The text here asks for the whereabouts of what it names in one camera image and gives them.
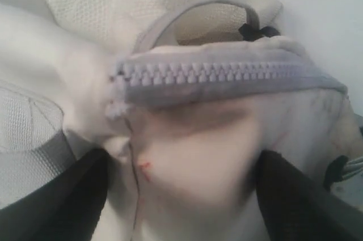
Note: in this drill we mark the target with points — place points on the white grey backpack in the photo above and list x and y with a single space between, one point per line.
183 96

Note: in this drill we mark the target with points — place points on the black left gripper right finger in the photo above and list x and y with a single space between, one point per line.
296 208

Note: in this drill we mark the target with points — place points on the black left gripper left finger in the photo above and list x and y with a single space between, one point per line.
66 208

